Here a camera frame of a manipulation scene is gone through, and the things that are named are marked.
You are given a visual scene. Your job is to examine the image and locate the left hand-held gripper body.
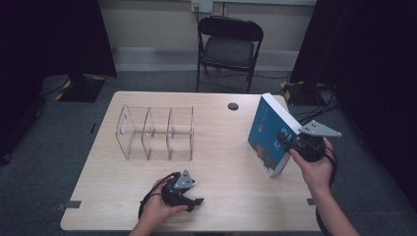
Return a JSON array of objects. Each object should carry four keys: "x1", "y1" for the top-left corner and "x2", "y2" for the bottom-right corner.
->
[{"x1": 161, "y1": 169, "x2": 197, "y2": 207}]

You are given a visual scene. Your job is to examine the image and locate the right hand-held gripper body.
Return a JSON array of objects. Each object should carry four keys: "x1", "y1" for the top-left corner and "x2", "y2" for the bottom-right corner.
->
[{"x1": 284, "y1": 120, "x2": 342, "y2": 163}]

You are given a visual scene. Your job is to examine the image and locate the blue book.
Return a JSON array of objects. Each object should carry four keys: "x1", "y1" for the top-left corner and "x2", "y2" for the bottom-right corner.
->
[{"x1": 247, "y1": 92, "x2": 303, "y2": 178}]

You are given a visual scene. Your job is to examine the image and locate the clear acrylic file rack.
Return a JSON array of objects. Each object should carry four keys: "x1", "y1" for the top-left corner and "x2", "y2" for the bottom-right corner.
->
[{"x1": 115, "y1": 104, "x2": 195, "y2": 162}]

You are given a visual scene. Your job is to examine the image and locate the person's left hand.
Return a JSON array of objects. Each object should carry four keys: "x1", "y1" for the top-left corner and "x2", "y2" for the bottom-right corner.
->
[{"x1": 140, "y1": 176, "x2": 190, "y2": 228}]

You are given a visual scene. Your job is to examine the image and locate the person's right hand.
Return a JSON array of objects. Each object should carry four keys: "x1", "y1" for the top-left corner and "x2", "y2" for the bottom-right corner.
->
[{"x1": 289, "y1": 137, "x2": 335, "y2": 194}]

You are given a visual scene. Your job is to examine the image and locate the black folding chair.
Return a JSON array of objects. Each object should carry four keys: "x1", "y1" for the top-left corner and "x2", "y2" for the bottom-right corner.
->
[{"x1": 196, "y1": 15, "x2": 265, "y2": 94}]

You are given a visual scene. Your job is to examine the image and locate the black curtain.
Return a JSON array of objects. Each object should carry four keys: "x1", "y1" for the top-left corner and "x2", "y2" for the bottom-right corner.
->
[
  {"x1": 289, "y1": 0, "x2": 417, "y2": 212},
  {"x1": 0, "y1": 0, "x2": 118, "y2": 165}
]

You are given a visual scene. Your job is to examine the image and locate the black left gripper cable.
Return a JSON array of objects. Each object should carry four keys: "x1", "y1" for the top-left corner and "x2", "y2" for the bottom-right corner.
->
[{"x1": 138, "y1": 171, "x2": 182, "y2": 220}]

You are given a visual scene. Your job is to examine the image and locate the black floor cables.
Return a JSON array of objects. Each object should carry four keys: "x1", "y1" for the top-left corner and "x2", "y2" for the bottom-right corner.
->
[{"x1": 289, "y1": 83, "x2": 340, "y2": 127}]

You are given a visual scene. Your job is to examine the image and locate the white wall outlet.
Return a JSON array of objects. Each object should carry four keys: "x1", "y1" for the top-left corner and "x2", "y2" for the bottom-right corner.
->
[{"x1": 191, "y1": 0, "x2": 214, "y2": 14}]

